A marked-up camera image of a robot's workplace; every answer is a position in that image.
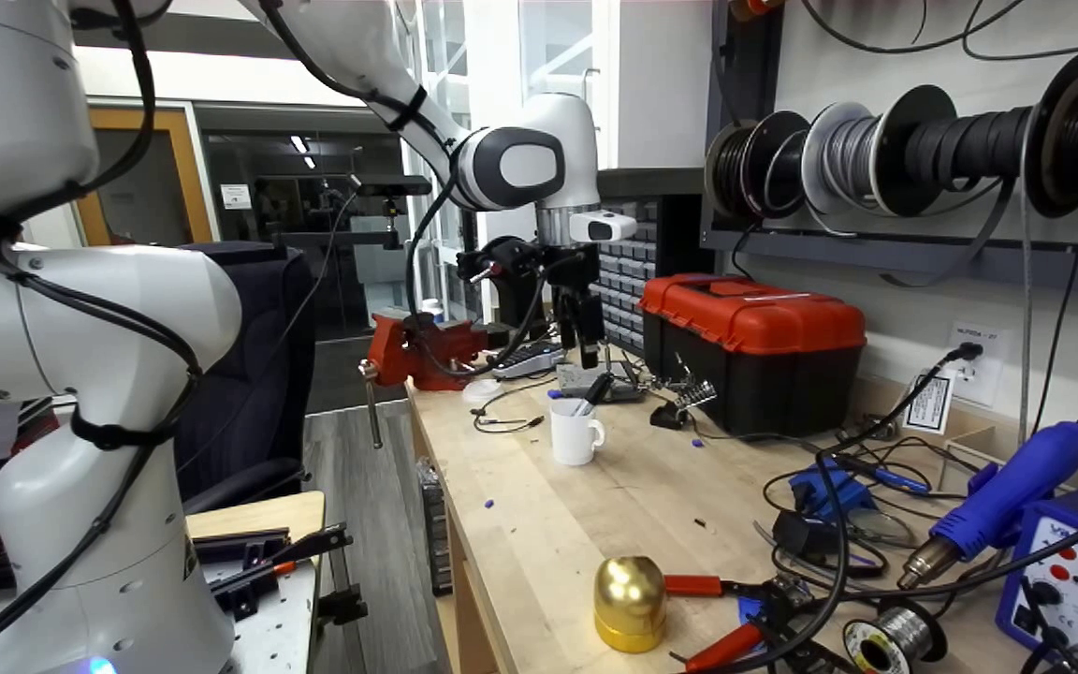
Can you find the grey parts drawer cabinet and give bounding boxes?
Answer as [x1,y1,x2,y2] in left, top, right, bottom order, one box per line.
[592,222,657,353]

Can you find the white ceramic mug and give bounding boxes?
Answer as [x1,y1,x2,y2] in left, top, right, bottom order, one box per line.
[549,399,606,466]

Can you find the helping hands clip stand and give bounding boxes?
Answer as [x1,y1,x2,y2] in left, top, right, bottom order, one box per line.
[650,368,714,432]

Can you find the red bench vise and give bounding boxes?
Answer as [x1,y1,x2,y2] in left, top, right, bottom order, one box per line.
[360,314,483,390]

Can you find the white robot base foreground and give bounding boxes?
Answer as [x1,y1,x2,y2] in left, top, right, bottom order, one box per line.
[0,0,245,674]

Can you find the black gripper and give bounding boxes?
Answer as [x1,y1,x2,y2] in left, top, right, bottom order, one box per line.
[458,234,599,297]

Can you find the red handled pliers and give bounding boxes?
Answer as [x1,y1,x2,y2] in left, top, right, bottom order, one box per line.
[663,574,794,674]

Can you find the blue plastic block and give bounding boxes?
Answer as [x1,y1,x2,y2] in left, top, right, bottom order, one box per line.
[790,466,871,521]

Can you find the wire spool rack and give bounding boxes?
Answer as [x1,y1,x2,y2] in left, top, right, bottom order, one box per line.
[705,56,1078,289]

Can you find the solder wire spool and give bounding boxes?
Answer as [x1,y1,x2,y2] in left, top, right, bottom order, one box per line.
[844,608,946,674]

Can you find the black office chair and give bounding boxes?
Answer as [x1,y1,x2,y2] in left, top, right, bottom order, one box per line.
[175,239,315,508]

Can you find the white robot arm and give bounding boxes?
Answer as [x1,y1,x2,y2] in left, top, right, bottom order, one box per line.
[239,0,599,274]

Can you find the red and black toolbox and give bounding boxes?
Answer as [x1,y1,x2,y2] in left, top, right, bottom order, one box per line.
[640,274,866,439]

